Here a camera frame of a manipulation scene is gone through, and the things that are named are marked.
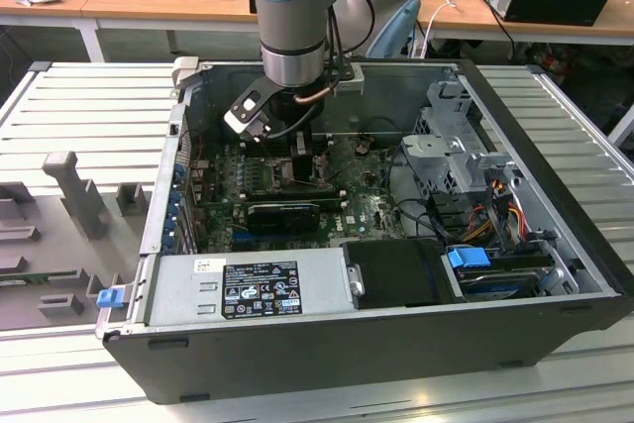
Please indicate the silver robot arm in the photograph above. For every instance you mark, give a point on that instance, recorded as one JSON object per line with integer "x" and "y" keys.
{"x": 292, "y": 22}

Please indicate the black RAM slot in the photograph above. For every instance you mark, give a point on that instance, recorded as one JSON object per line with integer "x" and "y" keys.
{"x": 282, "y": 149}
{"x": 282, "y": 141}
{"x": 267, "y": 192}
{"x": 277, "y": 195}
{"x": 282, "y": 153}
{"x": 282, "y": 145}
{"x": 287, "y": 199}
{"x": 267, "y": 189}

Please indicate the CPU socket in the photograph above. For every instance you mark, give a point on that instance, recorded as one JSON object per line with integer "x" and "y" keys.
{"x": 280, "y": 170}

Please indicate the silver coin cell battery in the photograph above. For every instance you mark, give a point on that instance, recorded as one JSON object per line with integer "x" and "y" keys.
{"x": 360, "y": 147}

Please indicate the green motherboard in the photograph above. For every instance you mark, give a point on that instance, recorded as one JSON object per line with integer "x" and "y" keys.
{"x": 356, "y": 195}

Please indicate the black graphics card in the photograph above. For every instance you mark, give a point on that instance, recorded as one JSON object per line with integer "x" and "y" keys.
{"x": 282, "y": 219}

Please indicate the grey case latch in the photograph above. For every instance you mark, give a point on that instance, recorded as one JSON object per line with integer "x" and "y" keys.
{"x": 184, "y": 71}

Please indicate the perforated metal drive cage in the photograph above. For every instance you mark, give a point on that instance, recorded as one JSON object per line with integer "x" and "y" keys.
{"x": 436, "y": 150}

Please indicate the wooden desk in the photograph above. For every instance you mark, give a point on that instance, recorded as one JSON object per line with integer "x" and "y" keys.
{"x": 470, "y": 17}
{"x": 173, "y": 2}

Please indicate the black plastic shroud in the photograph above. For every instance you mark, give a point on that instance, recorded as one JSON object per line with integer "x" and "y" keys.
{"x": 396, "y": 274}

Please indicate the grey power supply unit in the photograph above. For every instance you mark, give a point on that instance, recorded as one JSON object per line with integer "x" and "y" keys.
{"x": 173, "y": 294}

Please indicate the hard disk in blue carrier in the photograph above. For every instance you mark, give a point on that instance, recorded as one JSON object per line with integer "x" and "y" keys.
{"x": 468, "y": 262}

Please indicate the black open PC case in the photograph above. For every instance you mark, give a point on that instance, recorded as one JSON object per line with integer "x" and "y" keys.
{"x": 297, "y": 358}

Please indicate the grey parts rack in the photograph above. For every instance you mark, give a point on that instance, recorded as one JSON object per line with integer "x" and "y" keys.
{"x": 74, "y": 244}

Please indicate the blue case latch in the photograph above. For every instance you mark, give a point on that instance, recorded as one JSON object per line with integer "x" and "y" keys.
{"x": 109, "y": 298}

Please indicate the green RAM stick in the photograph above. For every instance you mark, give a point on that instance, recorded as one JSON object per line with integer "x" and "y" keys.
{"x": 30, "y": 278}

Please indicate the wrist camera with black bracket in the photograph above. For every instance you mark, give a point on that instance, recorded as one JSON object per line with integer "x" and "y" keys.
{"x": 245, "y": 106}

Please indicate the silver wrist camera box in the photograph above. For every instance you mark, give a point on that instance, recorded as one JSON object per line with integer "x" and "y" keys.
{"x": 351, "y": 82}

